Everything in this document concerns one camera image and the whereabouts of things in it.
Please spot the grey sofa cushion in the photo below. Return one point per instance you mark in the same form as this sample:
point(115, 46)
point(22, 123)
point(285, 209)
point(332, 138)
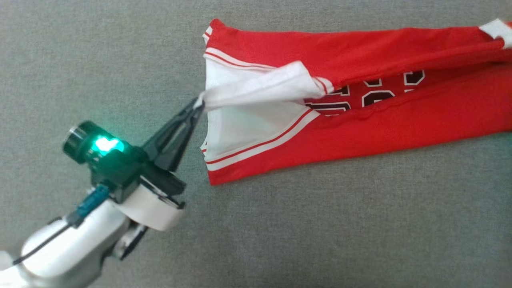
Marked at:
point(320, 240)

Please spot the red and white basketball jersey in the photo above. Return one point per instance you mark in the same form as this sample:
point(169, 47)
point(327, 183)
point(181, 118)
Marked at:
point(360, 132)

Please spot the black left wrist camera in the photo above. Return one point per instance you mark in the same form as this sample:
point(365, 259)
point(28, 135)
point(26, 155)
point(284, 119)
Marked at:
point(104, 148)

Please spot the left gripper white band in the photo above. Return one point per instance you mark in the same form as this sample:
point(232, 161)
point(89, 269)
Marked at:
point(156, 200)

